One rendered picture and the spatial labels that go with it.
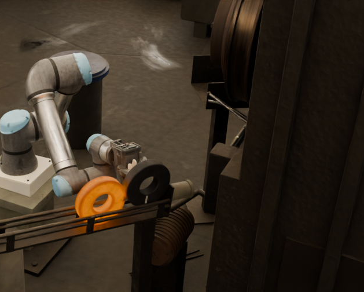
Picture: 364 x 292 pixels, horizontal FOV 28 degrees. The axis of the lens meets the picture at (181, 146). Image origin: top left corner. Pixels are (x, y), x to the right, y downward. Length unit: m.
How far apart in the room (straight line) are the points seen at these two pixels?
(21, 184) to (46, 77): 0.57
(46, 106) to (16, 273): 0.56
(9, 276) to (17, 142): 0.66
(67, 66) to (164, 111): 1.68
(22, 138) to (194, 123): 1.42
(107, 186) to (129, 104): 2.09
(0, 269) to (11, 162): 0.65
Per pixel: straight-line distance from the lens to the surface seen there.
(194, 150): 3.81
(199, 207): 3.39
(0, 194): 2.95
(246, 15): 2.17
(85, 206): 2.15
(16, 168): 2.94
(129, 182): 2.18
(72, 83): 2.56
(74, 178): 2.43
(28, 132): 2.89
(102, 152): 2.38
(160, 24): 5.31
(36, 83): 2.51
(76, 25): 5.22
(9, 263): 2.40
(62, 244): 3.13
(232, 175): 2.07
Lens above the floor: 2.02
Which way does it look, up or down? 32 degrees down
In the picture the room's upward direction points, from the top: 5 degrees clockwise
